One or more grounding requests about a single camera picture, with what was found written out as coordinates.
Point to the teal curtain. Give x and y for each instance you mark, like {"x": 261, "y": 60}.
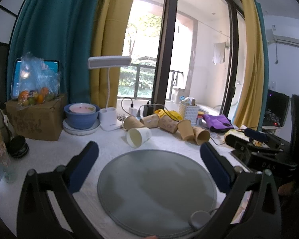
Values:
{"x": 58, "y": 30}

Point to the white power adapter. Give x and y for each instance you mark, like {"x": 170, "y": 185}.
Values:
{"x": 132, "y": 111}

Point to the yellow curtain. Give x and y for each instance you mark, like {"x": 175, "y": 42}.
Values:
{"x": 249, "y": 108}
{"x": 110, "y": 23}

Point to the white paper cup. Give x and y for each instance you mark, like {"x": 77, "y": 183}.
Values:
{"x": 137, "y": 136}

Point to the white desk lamp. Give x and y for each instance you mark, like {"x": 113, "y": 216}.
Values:
{"x": 104, "y": 79}

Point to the blue bowl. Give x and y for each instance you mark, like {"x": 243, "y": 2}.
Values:
{"x": 80, "y": 121}

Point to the brown patterned paper cup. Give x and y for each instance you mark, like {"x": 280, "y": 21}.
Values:
{"x": 150, "y": 121}

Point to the black computer monitor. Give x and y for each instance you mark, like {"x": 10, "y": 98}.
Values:
{"x": 277, "y": 107}

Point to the plain brown paper cup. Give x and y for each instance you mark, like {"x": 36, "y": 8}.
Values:
{"x": 185, "y": 129}

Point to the grey round mat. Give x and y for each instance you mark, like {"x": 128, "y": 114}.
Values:
{"x": 154, "y": 192}

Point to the yellow curtain left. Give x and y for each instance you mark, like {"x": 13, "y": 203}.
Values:
{"x": 110, "y": 23}

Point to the black power adapter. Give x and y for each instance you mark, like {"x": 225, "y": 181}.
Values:
{"x": 148, "y": 109}

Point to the brown bamboo paper cup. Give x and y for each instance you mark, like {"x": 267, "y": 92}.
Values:
{"x": 132, "y": 122}

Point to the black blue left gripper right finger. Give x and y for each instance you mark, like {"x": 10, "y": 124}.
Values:
{"x": 251, "y": 208}

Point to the purple cloth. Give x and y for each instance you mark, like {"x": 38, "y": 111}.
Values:
{"x": 218, "y": 124}

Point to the yellow plastic bag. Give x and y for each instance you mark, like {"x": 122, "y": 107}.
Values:
{"x": 174, "y": 115}

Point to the black round lid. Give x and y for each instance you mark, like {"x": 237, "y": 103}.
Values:
{"x": 17, "y": 147}

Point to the yellow curtain right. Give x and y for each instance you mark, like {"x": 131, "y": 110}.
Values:
{"x": 249, "y": 108}

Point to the pink inner bowl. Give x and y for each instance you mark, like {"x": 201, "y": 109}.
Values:
{"x": 82, "y": 108}

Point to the white woven basket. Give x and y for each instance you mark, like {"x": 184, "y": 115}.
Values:
{"x": 189, "y": 112}

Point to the plastic bag of fruit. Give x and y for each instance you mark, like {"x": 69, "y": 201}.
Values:
{"x": 39, "y": 81}

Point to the tablet screen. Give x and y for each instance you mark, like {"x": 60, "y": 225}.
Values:
{"x": 16, "y": 79}

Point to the white air conditioner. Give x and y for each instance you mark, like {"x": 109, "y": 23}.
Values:
{"x": 283, "y": 35}

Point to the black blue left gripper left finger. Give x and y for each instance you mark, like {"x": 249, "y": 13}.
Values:
{"x": 36, "y": 217}

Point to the brown patterned cup right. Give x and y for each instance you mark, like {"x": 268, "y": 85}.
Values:
{"x": 168, "y": 124}

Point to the cardboard box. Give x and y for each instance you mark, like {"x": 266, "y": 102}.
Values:
{"x": 38, "y": 122}

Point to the brown cup far right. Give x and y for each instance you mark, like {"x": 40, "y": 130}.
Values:
{"x": 200, "y": 135}

